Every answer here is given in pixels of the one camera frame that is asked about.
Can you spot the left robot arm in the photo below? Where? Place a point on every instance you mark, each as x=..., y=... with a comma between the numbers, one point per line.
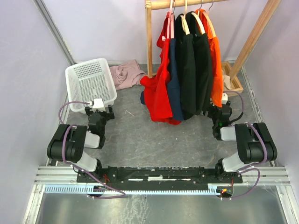
x=69, y=142

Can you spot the black t shirt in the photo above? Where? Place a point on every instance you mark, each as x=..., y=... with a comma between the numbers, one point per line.
x=186, y=69
x=203, y=65

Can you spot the pink hanger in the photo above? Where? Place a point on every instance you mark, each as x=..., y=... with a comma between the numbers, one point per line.
x=170, y=25

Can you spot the orange t shirt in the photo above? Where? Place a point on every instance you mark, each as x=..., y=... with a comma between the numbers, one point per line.
x=217, y=88

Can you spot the red t shirt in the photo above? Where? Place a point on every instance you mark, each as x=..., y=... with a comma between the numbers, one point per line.
x=155, y=89

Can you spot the cream hanger left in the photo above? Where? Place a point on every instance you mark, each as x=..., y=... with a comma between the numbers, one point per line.
x=183, y=19

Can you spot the peach hanger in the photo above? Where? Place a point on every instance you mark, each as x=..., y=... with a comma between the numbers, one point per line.
x=209, y=28

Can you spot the cream hanger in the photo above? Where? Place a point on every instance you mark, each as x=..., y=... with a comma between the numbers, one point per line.
x=199, y=22
x=183, y=19

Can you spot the black t shirt right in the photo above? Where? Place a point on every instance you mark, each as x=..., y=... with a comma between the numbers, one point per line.
x=203, y=65

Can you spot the cream hanger right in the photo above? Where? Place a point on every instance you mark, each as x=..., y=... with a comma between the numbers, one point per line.
x=199, y=22

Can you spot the white plastic basket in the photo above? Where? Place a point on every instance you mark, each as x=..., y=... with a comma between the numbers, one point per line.
x=90, y=80

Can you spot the aluminium frame rail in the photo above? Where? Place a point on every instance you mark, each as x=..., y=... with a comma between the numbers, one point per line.
x=134, y=140

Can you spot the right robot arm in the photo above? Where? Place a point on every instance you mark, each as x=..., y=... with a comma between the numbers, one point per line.
x=254, y=143

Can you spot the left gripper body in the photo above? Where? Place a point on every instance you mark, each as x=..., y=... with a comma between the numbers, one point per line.
x=106, y=116

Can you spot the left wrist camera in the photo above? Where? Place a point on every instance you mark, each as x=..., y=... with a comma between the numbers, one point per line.
x=97, y=105

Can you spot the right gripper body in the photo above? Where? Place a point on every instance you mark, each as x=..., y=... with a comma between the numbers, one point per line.
x=213, y=119

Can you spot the corner aluminium profile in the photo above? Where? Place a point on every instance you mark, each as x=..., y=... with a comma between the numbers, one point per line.
x=41, y=6

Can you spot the navy blue t shirt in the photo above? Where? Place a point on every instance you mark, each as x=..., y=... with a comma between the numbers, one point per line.
x=173, y=87

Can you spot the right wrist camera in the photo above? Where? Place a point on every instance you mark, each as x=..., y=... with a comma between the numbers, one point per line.
x=224, y=98

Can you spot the wooden clothes rack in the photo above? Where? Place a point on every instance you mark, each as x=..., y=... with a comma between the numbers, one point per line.
x=264, y=18

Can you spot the beige cloth in rack base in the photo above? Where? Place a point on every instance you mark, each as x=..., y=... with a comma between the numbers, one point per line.
x=226, y=81

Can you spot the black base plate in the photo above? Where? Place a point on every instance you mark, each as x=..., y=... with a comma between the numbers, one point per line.
x=158, y=179

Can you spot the pink cloth on floor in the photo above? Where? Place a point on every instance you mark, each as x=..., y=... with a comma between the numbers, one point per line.
x=127, y=75

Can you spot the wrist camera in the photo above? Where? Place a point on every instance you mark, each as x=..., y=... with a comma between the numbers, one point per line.
x=224, y=98
x=97, y=105

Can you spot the black t shirt left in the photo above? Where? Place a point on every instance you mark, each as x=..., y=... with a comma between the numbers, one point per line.
x=186, y=69

